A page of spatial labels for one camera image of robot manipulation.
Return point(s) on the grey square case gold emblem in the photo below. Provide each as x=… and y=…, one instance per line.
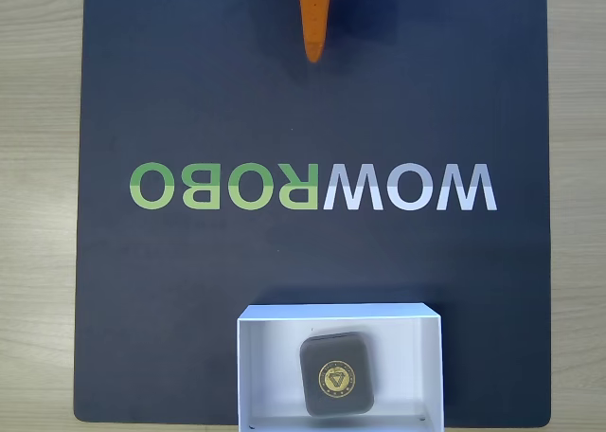
x=336, y=380

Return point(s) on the dark blue WOWROBO mat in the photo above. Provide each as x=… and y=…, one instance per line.
x=189, y=95

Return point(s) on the white cardboard box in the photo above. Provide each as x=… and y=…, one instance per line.
x=270, y=370

